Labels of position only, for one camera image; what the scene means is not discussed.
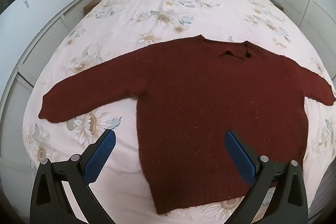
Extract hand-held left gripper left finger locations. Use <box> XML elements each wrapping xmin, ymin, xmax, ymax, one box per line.
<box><xmin>30</xmin><ymin>129</ymin><xmax>116</xmax><ymax>224</ymax></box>

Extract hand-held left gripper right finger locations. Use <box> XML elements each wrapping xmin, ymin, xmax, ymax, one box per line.
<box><xmin>224</xmin><ymin>130</ymin><xmax>309</xmax><ymax>224</ymax></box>

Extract dark red knitted sweater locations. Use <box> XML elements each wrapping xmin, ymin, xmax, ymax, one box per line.
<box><xmin>38</xmin><ymin>34</ymin><xmax>336</xmax><ymax>215</ymax></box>

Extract wooden nightstand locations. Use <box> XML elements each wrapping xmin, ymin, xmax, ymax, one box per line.
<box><xmin>84</xmin><ymin>0</ymin><xmax>106</xmax><ymax>10</ymax></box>
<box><xmin>268</xmin><ymin>0</ymin><xmax>284</xmax><ymax>10</ymax></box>

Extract white louvred cabinet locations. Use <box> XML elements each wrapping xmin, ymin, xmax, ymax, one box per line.
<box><xmin>0</xmin><ymin>0</ymin><xmax>94</xmax><ymax>214</ymax></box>

